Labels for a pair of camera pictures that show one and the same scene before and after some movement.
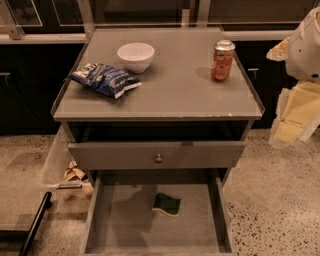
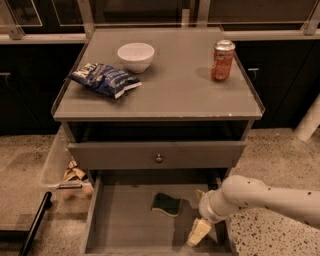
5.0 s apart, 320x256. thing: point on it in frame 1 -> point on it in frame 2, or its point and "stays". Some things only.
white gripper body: x=305 y=53 -> x=205 y=207
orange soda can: x=222 y=59 stays
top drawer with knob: x=156 y=155 stays
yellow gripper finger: x=298 y=114 -> x=199 y=230
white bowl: x=137 y=56 stays
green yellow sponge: x=169 y=205 stays
